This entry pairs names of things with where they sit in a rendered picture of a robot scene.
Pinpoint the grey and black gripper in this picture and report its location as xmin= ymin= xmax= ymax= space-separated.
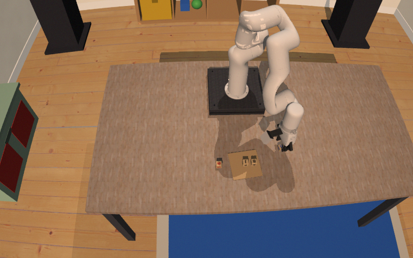
xmin=276 ymin=121 xmax=297 ymax=152

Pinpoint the orange flat mat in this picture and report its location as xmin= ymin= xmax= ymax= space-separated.
xmin=228 ymin=149 xmax=263 ymax=180

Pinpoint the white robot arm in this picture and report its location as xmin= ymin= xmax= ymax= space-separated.
xmin=225 ymin=5 xmax=304 ymax=134

